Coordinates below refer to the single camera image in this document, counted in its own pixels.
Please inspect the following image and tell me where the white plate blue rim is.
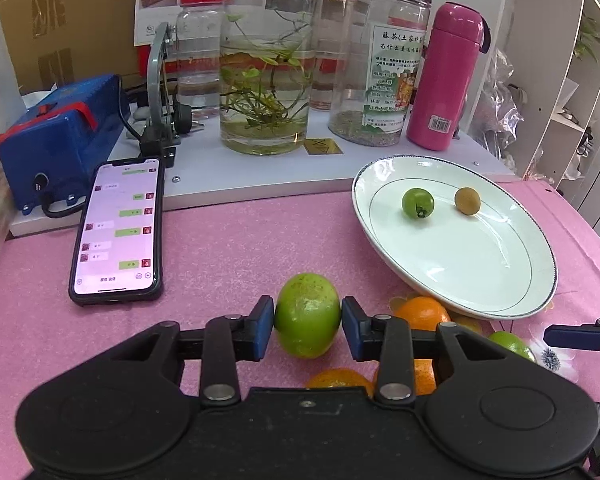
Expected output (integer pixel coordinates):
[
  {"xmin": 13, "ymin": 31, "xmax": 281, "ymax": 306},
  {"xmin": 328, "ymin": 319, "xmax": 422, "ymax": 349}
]
[{"xmin": 351, "ymin": 155, "xmax": 558, "ymax": 320}]

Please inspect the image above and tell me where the white shelf unit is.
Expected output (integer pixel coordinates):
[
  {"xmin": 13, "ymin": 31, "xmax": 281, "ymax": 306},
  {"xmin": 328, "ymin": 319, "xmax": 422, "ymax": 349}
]
[{"xmin": 434, "ymin": 0, "xmax": 600, "ymax": 236}]

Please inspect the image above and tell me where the large green jujube fruit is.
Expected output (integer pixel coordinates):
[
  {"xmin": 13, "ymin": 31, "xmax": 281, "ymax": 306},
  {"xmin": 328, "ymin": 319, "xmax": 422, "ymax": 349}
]
[{"xmin": 274, "ymin": 273, "xmax": 341, "ymax": 360}]

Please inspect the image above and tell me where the black smartphone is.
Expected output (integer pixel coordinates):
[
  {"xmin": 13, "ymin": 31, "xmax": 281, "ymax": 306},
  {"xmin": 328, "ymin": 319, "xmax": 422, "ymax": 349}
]
[{"xmin": 68, "ymin": 156, "xmax": 164, "ymax": 307}]

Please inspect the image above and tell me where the glass vase with plant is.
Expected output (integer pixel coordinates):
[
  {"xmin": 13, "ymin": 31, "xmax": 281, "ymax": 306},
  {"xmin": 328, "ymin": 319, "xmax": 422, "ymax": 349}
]
[{"xmin": 220, "ymin": 0, "xmax": 317, "ymax": 155}]

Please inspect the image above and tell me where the white raised platform board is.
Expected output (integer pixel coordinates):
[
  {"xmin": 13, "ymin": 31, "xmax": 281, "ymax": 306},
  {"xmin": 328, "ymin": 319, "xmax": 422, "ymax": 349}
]
[{"xmin": 8, "ymin": 107, "xmax": 522, "ymax": 239}]

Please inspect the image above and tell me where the pink thermos bottle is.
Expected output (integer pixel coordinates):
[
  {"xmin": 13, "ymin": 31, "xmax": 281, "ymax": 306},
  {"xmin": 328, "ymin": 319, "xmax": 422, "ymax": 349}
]
[{"xmin": 406, "ymin": 2, "xmax": 491, "ymax": 152}]

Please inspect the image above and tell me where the clear jar with label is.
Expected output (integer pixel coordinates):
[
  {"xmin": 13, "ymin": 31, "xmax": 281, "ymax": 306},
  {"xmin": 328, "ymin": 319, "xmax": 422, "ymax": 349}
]
[{"xmin": 328, "ymin": 0, "xmax": 432, "ymax": 148}]

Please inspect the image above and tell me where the orange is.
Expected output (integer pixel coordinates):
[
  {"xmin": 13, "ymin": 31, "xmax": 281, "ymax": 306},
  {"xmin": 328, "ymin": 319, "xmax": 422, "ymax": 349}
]
[
  {"xmin": 392, "ymin": 296, "xmax": 451, "ymax": 332},
  {"xmin": 306, "ymin": 367, "xmax": 374, "ymax": 396},
  {"xmin": 414, "ymin": 359, "xmax": 437, "ymax": 396}
]

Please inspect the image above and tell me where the gold label plate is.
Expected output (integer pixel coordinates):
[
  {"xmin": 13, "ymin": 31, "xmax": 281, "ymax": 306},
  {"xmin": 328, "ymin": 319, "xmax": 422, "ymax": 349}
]
[{"xmin": 303, "ymin": 138, "xmax": 342, "ymax": 155}]

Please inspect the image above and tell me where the small brown longan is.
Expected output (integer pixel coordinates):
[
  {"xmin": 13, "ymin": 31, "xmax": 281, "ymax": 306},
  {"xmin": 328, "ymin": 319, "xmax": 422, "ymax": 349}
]
[{"xmin": 454, "ymin": 186, "xmax": 481, "ymax": 216}]

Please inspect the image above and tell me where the pink floral table cloth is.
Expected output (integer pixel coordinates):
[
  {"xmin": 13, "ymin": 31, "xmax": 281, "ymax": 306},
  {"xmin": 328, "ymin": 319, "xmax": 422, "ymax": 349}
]
[{"xmin": 0, "ymin": 181, "xmax": 600, "ymax": 479}]

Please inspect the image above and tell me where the red cap plastic bottle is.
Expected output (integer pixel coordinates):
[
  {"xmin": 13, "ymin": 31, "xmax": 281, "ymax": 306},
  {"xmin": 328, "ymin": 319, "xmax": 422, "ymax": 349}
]
[{"xmin": 175, "ymin": 0, "xmax": 222, "ymax": 119}]

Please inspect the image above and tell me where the small dark green fruit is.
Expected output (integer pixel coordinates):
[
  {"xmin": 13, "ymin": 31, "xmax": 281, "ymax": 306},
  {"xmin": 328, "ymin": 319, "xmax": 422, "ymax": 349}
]
[{"xmin": 401, "ymin": 188, "xmax": 434, "ymax": 220}]

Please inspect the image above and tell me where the cardboard box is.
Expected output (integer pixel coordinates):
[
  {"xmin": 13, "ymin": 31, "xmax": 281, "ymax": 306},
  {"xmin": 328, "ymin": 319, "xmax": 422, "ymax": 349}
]
[{"xmin": 0, "ymin": 0, "xmax": 140, "ymax": 94}]

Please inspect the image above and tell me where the blue plastic box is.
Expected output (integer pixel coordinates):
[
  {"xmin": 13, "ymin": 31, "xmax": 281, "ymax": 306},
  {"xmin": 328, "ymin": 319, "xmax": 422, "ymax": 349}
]
[{"xmin": 0, "ymin": 74, "xmax": 130, "ymax": 216}]

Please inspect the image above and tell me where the crumpled clear plastic bag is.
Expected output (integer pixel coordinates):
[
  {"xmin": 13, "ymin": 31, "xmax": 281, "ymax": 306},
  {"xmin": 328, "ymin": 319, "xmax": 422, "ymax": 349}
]
[{"xmin": 468, "ymin": 48, "xmax": 524, "ymax": 172}]

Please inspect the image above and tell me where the small green lime fruit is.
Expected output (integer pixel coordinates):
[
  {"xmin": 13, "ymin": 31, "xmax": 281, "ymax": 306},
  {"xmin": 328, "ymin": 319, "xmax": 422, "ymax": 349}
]
[{"xmin": 489, "ymin": 332, "xmax": 536, "ymax": 362}]

